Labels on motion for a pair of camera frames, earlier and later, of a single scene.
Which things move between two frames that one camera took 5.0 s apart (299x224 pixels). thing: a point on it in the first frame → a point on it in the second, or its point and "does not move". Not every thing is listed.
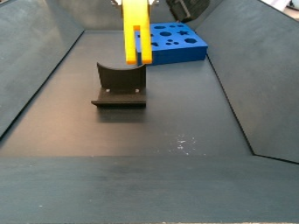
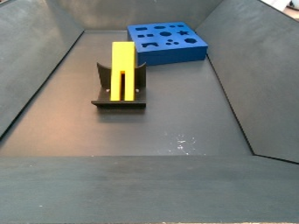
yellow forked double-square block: x=135 y=20 → x=123 y=63
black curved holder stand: x=123 y=87 does not move
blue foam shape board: x=175 y=44 does not move
